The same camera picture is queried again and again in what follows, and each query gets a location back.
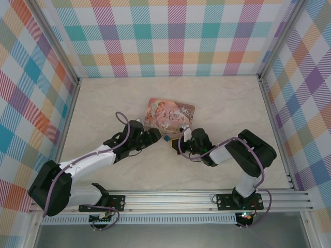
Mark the small blue cube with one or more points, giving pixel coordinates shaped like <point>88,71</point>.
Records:
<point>166,139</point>

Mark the pink illustrated tin box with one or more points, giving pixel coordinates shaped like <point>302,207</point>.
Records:
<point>170,113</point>

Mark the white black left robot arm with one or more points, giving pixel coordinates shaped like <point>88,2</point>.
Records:
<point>75,175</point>

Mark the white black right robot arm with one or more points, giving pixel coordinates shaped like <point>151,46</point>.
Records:
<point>248,160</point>

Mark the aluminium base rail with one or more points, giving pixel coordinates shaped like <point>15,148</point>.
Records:
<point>181,200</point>

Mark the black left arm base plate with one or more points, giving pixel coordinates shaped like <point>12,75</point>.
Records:
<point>113,202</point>

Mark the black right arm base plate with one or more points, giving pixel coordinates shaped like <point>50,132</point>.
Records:
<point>226,201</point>

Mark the aluminium frame post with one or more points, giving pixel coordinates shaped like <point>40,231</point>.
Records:
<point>55,42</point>
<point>279,41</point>

